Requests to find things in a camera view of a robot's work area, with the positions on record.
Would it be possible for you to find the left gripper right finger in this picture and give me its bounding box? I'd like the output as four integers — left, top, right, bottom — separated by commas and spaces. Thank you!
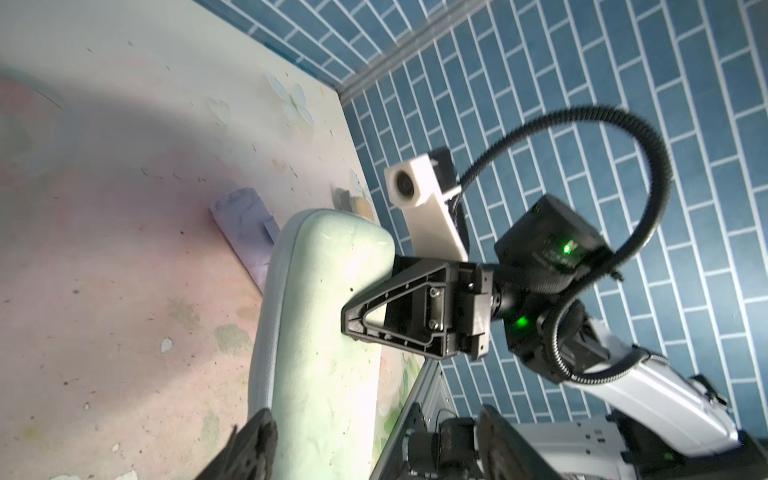
476, 405, 562, 480

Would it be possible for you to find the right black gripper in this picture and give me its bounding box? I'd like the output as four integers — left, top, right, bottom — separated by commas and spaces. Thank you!
341, 194, 613, 384

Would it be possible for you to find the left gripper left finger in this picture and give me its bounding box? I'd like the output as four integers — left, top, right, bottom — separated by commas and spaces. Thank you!
209, 408, 278, 480

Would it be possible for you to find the grey sleeve back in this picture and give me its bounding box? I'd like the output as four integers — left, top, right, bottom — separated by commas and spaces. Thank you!
248, 209, 395, 479

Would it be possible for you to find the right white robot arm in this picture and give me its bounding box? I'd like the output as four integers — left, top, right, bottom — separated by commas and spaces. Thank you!
341, 196, 767, 479

